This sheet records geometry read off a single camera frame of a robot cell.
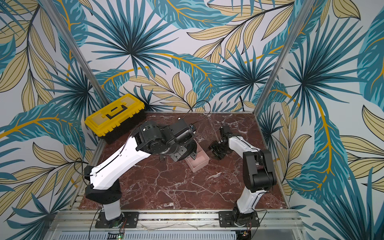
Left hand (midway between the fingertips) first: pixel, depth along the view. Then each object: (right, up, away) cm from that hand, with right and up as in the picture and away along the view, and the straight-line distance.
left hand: (177, 151), depth 63 cm
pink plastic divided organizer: (+13, -9, +31) cm, 35 cm away
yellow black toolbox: (-40, +16, +30) cm, 53 cm away
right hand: (+17, -5, +30) cm, 35 cm away
